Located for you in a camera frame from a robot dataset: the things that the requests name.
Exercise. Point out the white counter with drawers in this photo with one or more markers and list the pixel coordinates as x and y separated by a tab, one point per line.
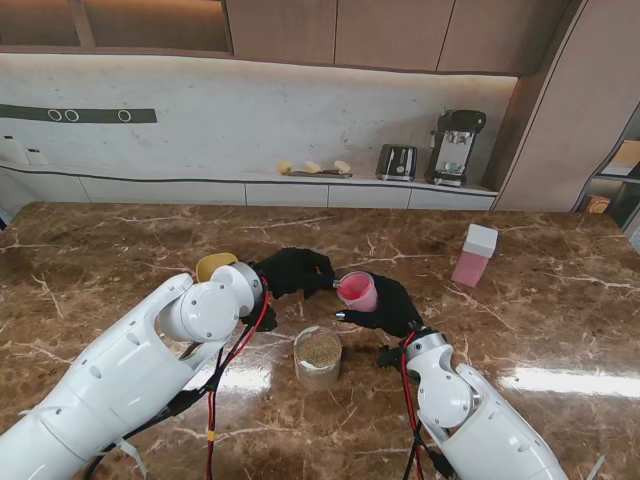
285	194

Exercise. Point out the yellow lemon piece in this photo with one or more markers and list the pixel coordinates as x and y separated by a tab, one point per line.
313	167
284	167
342	166

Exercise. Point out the black and silver toaster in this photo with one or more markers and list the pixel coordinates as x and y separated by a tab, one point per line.
397	162

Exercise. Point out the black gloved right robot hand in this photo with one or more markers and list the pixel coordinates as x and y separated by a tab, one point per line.
392	307

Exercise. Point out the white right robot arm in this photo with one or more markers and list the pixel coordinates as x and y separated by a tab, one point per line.
470	415

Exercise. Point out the small wooden box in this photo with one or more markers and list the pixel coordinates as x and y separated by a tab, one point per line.
597	204

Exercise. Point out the black wall power strip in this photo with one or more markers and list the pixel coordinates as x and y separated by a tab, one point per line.
100	116

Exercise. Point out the tall brown cabinet panel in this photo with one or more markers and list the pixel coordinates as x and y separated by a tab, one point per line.
550	125

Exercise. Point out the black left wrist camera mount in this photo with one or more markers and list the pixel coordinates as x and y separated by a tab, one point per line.
262	317

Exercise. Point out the black espresso machine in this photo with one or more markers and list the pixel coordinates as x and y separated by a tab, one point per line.
455	145

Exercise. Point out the yellow plastic bowl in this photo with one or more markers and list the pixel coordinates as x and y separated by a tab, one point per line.
212	264

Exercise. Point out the white wall device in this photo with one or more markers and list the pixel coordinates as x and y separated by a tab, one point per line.
36	156
7	147

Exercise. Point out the brown wall cabinets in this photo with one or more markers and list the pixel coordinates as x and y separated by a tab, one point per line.
380	35

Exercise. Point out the pink container with white lid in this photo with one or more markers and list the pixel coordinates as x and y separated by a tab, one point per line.
475	255

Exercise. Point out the dark cutting board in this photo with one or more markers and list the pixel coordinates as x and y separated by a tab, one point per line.
310	174

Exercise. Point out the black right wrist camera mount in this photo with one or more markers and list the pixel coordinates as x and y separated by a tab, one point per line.
389	356

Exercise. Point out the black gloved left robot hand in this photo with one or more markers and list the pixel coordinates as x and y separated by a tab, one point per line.
295	272

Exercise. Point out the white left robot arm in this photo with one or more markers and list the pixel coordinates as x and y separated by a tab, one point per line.
125	370

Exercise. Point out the dark open shelf unit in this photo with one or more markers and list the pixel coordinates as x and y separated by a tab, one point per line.
627	195

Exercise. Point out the pink measuring cup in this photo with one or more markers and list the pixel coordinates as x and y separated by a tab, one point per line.
360	295

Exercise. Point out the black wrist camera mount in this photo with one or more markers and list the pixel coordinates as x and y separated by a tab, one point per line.
389	356
262	317

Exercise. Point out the clear grain jar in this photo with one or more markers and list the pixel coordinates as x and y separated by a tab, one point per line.
317	360

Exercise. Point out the tan book on shelf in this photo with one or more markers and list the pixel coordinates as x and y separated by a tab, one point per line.
627	157

